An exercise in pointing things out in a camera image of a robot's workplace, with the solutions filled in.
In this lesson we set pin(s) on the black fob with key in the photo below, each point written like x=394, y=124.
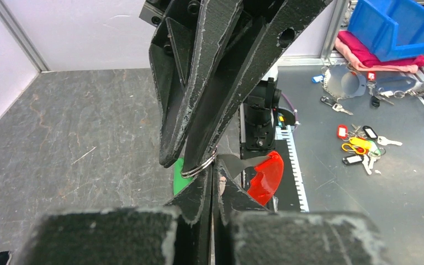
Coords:
x=334, y=105

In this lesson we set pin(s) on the blue key tag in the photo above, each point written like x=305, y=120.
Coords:
x=318, y=79

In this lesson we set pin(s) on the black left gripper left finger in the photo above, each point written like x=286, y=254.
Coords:
x=175, y=233

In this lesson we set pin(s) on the red key tag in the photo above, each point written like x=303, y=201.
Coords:
x=342, y=132

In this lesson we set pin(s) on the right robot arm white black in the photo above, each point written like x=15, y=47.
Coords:
x=259, y=113

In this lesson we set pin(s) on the black key tag lower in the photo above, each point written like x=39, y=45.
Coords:
x=352, y=160

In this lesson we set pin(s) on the small green object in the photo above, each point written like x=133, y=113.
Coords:
x=180, y=182

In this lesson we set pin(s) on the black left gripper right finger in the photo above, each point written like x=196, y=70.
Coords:
x=248, y=233

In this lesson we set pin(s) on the pink red folded cloth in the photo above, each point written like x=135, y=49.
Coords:
x=362, y=59

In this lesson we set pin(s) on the black key tag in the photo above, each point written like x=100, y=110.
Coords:
x=352, y=160
x=370, y=133

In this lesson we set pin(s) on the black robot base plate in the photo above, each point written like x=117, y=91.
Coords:
x=285, y=198

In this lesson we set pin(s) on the silver key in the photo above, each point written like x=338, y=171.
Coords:
x=384, y=141

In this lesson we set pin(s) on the blue metal key holder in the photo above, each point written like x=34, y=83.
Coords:
x=400, y=86

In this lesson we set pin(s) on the metal key holder red handle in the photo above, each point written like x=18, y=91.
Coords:
x=269, y=172

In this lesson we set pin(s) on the blue plastic bin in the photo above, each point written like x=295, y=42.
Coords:
x=391, y=30

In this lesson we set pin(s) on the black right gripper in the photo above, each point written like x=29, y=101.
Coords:
x=206, y=58

